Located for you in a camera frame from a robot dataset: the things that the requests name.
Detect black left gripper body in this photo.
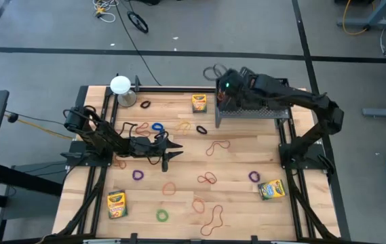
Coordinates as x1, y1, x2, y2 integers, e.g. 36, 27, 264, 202
124, 132, 169, 173

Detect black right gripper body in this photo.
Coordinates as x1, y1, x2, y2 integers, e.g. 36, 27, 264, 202
216, 68, 254, 110

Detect Crayola crayon box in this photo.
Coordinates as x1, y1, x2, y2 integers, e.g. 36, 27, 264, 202
191, 94, 208, 114
257, 179, 286, 201
107, 189, 128, 220

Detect dark grey desk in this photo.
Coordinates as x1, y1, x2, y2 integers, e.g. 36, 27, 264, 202
0, 161, 64, 244

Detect grey desk stand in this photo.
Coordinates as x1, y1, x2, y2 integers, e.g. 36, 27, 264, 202
335, 0, 386, 32

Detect yellow rubber band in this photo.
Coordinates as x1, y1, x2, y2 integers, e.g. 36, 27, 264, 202
175, 120, 192, 134

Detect grey metal shelf riser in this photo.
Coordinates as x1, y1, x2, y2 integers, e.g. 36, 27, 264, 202
214, 106, 291, 129

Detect orange rubber band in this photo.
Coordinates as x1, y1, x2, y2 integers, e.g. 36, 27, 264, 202
192, 197, 206, 214
161, 182, 177, 197

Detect white bulb brass lamp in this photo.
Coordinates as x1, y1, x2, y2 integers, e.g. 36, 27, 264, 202
109, 75, 138, 108

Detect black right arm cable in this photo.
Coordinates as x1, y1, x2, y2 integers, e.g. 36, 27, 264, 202
202, 63, 229, 81

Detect black table frame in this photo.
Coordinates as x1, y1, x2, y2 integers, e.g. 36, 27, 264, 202
50, 83, 352, 244

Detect green coil bracelet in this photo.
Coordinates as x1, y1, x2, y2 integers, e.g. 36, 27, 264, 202
155, 209, 170, 223

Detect long black floor cable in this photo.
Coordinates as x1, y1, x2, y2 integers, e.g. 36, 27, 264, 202
113, 0, 162, 87

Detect black coiled floor cable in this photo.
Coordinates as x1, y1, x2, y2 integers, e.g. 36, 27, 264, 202
126, 10, 150, 35

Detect yellow floor cable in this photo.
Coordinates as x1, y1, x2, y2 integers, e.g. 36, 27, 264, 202
341, 0, 377, 37

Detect white floor cable bundle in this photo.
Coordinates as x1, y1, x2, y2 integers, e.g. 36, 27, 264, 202
92, 0, 117, 24

